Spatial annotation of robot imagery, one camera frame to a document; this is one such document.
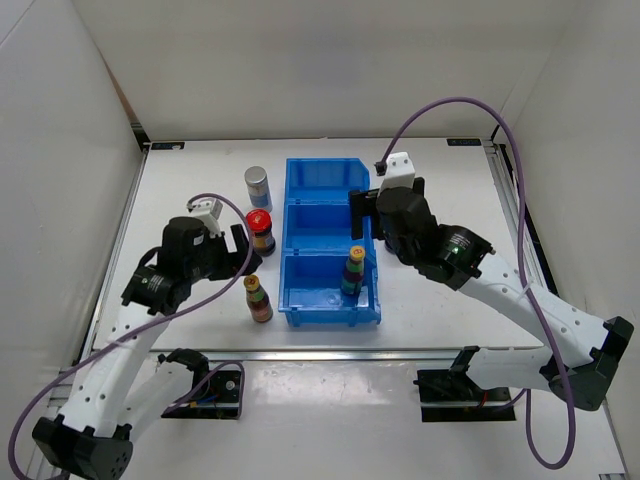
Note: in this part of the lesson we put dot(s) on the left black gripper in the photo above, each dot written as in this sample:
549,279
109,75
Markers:
232,262

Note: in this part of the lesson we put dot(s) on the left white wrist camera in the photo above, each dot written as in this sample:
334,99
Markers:
208,211

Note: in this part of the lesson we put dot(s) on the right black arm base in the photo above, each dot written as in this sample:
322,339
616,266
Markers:
449,395

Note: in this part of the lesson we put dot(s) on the blue three-compartment plastic bin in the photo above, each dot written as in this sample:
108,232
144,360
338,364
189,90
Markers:
315,244

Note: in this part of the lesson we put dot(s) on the red-lidded sauce jar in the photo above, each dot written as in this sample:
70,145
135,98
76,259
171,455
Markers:
389,247
260,225

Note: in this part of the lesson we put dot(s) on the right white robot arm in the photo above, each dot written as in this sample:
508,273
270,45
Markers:
579,353

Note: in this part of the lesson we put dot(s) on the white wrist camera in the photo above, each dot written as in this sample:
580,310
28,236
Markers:
208,211
397,170

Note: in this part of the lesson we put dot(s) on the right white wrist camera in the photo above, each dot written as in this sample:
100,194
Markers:
397,170

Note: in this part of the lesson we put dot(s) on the yellow-capped sauce bottle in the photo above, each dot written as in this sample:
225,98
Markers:
353,272
257,299

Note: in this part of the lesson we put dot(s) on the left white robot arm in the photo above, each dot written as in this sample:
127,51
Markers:
92,436

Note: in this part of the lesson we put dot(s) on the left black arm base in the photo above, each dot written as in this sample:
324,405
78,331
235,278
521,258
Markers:
219,398

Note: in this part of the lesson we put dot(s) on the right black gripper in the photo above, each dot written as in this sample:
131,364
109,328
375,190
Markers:
362,205

